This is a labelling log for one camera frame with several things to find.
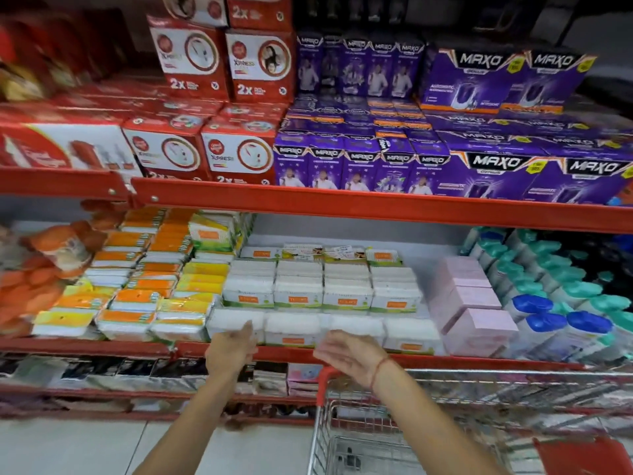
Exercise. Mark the stack of white packets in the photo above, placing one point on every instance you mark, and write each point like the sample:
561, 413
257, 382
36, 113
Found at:
321, 296

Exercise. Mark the blue-capped white bottle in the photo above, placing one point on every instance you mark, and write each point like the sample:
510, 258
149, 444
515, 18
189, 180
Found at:
490, 238
588, 325
544, 325
529, 305

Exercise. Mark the person's left hand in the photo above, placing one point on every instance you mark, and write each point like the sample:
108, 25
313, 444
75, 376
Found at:
228, 351

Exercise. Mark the person's left forearm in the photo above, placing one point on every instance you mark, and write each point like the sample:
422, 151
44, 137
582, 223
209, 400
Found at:
198, 425

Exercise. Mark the stack of orange yellow packets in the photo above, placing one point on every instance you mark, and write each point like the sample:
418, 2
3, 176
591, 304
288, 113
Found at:
148, 286

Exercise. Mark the pile of dark red packets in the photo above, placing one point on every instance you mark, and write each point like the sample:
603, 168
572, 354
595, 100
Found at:
54, 54

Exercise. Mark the pink packet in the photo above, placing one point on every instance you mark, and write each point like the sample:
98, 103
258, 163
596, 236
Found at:
304, 376

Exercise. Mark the row of dark foil packets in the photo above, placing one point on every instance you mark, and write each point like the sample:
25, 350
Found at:
123, 371

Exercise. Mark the pile of orange bags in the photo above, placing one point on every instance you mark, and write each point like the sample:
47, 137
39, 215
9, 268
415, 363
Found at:
44, 272

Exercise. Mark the person's right fingers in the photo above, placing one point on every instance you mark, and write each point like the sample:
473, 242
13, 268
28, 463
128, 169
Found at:
334, 347

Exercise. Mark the row of green-capped white bottles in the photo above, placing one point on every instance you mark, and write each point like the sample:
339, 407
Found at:
559, 276

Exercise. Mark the stack of wide purple boxes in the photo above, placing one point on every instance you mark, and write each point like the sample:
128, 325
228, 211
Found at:
519, 143

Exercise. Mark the large red white carton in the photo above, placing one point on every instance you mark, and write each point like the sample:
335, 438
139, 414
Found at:
64, 143

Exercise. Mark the person's left fingers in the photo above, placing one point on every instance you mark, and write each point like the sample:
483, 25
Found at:
246, 336

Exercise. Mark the person's right forearm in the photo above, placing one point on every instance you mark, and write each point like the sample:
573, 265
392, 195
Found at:
425, 425

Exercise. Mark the row of dark bottles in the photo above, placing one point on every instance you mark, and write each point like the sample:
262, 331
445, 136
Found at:
601, 259

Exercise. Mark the person's right hand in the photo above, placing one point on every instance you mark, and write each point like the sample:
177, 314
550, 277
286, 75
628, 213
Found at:
358, 356

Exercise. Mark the stack of red white boxes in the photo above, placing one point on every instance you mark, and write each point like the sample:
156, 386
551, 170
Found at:
217, 118

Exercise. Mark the pink box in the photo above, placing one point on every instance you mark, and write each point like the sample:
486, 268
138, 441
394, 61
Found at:
482, 333
465, 304
462, 272

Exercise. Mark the stack of small purple boxes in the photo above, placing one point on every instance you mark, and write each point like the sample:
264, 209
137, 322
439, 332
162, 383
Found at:
356, 143

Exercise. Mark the red metal shelf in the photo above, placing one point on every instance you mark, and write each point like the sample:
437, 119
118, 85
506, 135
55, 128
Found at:
123, 393
148, 348
346, 202

